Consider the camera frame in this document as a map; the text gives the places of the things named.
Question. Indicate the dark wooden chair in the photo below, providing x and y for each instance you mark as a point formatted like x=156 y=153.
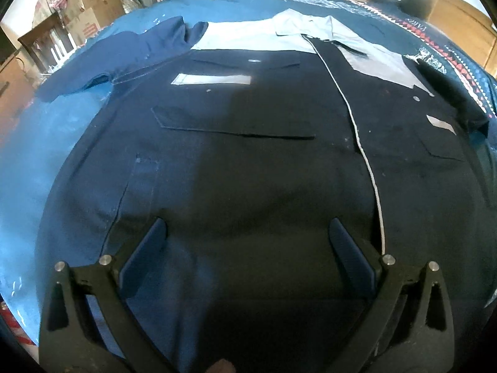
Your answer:
x=48 y=43

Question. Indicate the navy work jacket grey collar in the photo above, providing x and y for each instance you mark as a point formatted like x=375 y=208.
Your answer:
x=247 y=139

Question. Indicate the blue patterned bed sheet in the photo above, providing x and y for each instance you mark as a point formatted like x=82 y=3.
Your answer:
x=47 y=131

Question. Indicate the wooden drawer dresser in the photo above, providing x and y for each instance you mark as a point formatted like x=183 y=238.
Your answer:
x=19 y=80

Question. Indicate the wooden bed headboard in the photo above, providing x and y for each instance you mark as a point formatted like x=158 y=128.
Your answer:
x=468 y=28

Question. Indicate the lower cardboard box red print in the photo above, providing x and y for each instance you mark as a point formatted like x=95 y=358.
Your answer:
x=92 y=20

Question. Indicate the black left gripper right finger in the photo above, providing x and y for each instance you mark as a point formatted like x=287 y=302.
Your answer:
x=408 y=323

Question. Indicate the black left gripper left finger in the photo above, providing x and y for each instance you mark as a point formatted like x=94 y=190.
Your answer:
x=86 y=324

